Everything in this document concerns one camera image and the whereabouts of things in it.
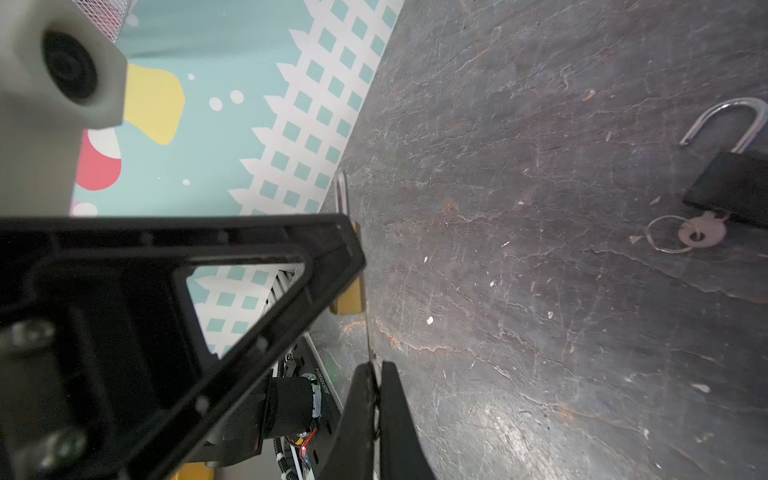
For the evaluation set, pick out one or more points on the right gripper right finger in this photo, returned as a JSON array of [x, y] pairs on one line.
[[401, 455]]

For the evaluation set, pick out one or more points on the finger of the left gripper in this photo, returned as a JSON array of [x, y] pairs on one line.
[[210, 312]]

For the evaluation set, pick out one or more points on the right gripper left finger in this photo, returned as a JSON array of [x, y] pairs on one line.
[[352, 454]]

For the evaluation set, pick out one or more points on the brass padlock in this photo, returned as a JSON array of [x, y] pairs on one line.
[[352, 301]]

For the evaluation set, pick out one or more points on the silver key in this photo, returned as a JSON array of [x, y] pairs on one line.
[[704, 231]]

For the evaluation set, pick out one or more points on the black padlock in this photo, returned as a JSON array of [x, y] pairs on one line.
[[735, 181]]

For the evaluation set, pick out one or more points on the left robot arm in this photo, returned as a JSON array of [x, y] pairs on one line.
[[105, 371]]

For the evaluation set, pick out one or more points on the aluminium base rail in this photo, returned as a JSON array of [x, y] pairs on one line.
[[302, 412]]

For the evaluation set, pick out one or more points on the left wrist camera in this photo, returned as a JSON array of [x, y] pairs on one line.
[[59, 77]]

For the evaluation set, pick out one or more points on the white wire basket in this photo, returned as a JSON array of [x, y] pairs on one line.
[[108, 16]]

